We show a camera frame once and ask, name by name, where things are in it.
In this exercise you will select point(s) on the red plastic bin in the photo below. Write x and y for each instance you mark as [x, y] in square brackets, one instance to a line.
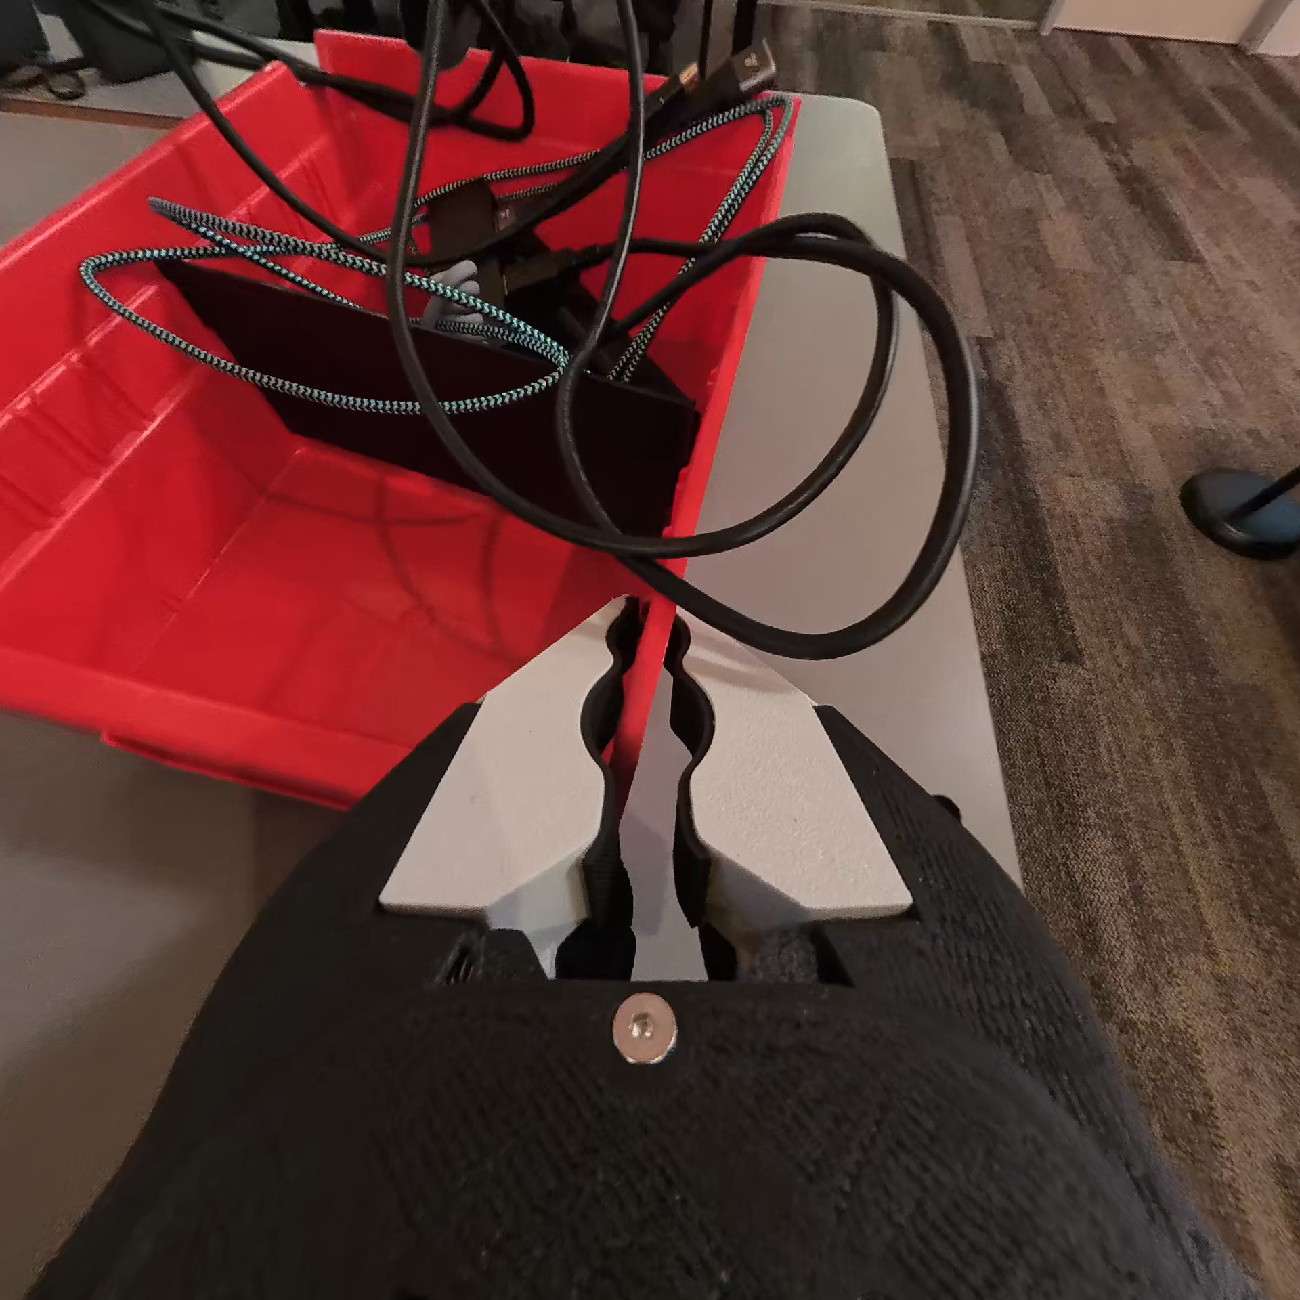
[254, 568]

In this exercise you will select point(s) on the black stanchion base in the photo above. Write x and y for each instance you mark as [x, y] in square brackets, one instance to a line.
[1234, 507]

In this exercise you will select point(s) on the black bin divider panel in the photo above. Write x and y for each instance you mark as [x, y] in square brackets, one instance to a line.
[305, 354]

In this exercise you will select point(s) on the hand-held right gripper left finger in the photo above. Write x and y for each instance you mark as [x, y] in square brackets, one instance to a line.
[497, 812]

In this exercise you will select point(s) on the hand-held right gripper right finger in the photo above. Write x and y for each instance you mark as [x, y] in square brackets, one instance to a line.
[793, 812]

